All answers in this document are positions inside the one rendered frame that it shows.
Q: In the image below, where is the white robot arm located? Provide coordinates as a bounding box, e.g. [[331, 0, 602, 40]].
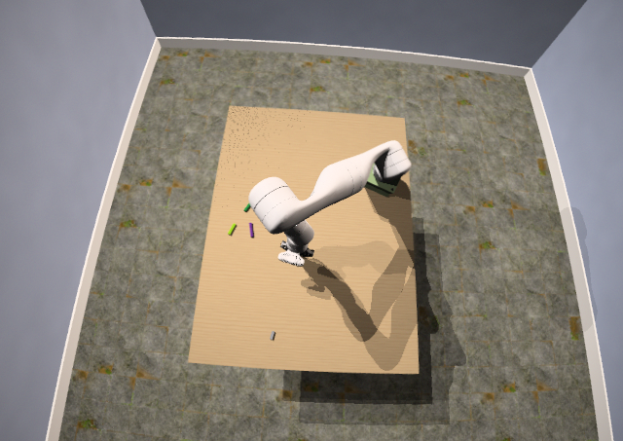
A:
[[248, 140, 412, 267]]

